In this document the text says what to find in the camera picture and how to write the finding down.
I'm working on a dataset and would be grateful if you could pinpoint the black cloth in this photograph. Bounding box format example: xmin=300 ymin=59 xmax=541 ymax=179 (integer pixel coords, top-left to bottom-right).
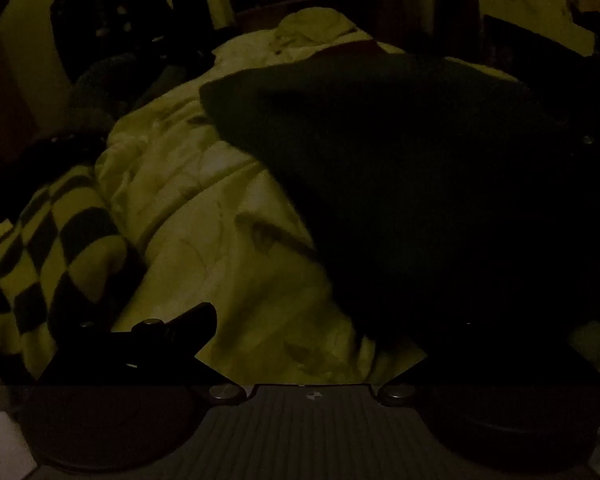
xmin=0 ymin=131 xmax=108 ymax=183

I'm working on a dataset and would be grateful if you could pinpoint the clothes rack with dark clothes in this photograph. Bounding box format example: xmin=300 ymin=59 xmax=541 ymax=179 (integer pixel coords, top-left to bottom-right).
xmin=49 ymin=0 xmax=183 ymax=86

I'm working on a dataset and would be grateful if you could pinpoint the large dark garment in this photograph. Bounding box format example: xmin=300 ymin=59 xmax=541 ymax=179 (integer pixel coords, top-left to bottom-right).
xmin=199 ymin=51 xmax=600 ymax=361

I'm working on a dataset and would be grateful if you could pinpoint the grey fuzzy cloth heap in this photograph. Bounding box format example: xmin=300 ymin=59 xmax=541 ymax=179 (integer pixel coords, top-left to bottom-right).
xmin=69 ymin=54 xmax=153 ymax=133

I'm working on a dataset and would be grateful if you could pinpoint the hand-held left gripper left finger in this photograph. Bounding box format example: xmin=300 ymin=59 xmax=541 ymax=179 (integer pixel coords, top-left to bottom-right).
xmin=38 ymin=302 xmax=247 ymax=406

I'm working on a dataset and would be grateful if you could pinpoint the white comforter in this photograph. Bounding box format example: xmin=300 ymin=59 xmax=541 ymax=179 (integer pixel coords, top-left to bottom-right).
xmin=94 ymin=7 xmax=528 ymax=386

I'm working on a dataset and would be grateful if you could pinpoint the black and white checkered blanket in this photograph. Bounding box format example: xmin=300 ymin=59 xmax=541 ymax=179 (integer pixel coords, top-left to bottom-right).
xmin=0 ymin=159 xmax=148 ymax=386

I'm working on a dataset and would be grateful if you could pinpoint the dark red cloth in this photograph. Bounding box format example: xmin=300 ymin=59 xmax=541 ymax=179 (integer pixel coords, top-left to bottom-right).
xmin=320 ymin=40 xmax=383 ymax=58

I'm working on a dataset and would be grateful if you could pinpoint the pale cloth pile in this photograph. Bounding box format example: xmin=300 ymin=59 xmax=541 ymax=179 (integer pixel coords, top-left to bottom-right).
xmin=479 ymin=0 xmax=597 ymax=57

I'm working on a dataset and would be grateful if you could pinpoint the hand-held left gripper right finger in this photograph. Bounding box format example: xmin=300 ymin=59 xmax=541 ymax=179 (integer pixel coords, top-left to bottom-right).
xmin=378 ymin=319 xmax=600 ymax=407

